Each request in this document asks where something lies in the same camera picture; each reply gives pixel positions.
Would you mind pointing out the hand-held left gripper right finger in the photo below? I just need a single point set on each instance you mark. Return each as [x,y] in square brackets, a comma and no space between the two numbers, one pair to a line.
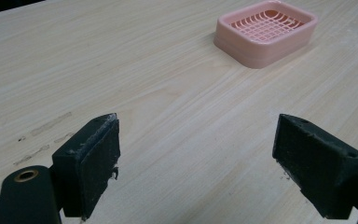
[317,168]

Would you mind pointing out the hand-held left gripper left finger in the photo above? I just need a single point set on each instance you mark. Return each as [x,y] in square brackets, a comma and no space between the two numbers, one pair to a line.
[87,174]

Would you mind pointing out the pink soap dish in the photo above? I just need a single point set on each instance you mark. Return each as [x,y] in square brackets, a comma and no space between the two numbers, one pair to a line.
[265,32]

